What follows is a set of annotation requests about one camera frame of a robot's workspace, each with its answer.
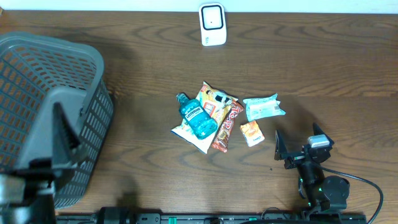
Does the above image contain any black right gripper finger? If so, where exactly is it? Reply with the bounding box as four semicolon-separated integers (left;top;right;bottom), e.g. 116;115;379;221
312;123;335;146
274;130;287;161

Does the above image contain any small orange snack packet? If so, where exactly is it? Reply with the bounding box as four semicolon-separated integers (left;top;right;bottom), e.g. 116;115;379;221
240;120;265;147

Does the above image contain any green white packet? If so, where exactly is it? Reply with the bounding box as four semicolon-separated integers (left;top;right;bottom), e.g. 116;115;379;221
243;93;286;122

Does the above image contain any orange red candy bar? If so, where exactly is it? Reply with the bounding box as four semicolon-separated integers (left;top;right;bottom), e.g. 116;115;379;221
211;101;244;153

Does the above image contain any yellow white snack bag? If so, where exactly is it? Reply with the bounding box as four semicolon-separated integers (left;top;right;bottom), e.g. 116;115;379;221
171;82;238;154

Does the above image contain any blue Listerine mouthwash bottle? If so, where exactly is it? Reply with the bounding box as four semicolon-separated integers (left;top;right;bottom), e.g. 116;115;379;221
176;93;218;140

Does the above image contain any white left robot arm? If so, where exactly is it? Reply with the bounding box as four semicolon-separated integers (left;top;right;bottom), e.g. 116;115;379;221
1;103;88;223

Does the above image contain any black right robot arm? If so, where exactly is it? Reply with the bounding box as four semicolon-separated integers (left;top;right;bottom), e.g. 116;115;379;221
274;123;350;212

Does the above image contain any white barcode scanner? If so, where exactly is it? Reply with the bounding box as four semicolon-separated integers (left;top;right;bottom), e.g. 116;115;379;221
199;3;227;47

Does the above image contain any grey plastic mesh basket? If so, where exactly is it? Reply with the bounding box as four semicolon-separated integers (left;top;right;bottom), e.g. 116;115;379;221
1;32;114;208

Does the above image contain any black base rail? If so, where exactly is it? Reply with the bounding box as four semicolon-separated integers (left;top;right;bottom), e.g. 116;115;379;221
55;212;368;224

